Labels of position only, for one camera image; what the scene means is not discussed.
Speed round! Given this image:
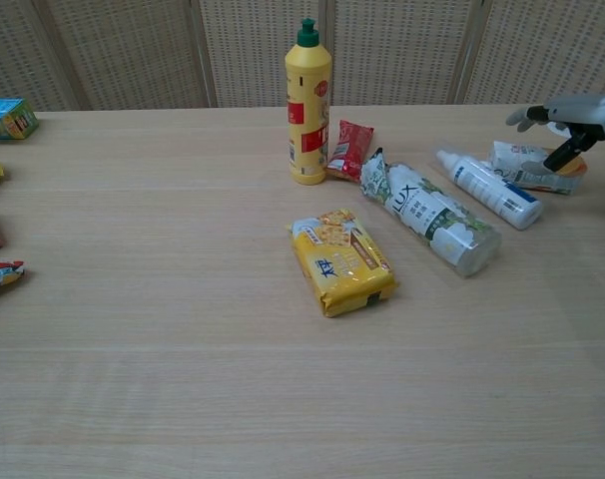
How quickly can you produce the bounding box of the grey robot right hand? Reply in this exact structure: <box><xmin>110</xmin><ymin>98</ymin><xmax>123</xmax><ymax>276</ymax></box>
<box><xmin>505</xmin><ymin>93</ymin><xmax>605</xmax><ymax>176</ymax></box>

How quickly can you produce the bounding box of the white spray bottle blue label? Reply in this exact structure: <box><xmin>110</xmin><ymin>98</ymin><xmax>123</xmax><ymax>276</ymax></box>
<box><xmin>435</xmin><ymin>147</ymin><xmax>544</xmax><ymax>231</ymax></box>

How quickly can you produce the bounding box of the Lux body wash bottle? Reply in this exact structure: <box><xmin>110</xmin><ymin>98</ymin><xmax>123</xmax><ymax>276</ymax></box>
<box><xmin>359</xmin><ymin>147</ymin><xmax>502</xmax><ymax>278</ymax></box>

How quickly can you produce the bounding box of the red snack stick pack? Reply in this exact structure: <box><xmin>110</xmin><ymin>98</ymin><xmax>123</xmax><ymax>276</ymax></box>
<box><xmin>324</xmin><ymin>119</ymin><xmax>375</xmax><ymax>184</ymax></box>

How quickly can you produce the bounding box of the yellow bottle green cap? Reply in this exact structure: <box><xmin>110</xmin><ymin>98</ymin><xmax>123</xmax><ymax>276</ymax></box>
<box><xmin>284</xmin><ymin>17</ymin><xmax>333</xmax><ymax>187</ymax></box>

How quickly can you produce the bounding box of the yellow cracker pack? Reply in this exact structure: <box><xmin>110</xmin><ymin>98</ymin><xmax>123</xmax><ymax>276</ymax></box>
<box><xmin>285</xmin><ymin>208</ymin><xmax>398</xmax><ymax>318</ymax></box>

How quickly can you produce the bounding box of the woven wooden folding screen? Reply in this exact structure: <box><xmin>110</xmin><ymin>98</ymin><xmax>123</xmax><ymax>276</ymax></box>
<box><xmin>0</xmin><ymin>0</ymin><xmax>605</xmax><ymax>112</ymax></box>

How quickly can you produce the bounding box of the blue candy box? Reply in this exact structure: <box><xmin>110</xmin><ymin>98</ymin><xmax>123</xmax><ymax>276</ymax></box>
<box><xmin>0</xmin><ymin>97</ymin><xmax>40</xmax><ymax>142</ymax></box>

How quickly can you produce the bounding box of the long red white snack pack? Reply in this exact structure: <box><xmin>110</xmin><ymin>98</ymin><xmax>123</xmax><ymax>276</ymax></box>
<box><xmin>0</xmin><ymin>259</ymin><xmax>26</xmax><ymax>293</ymax></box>

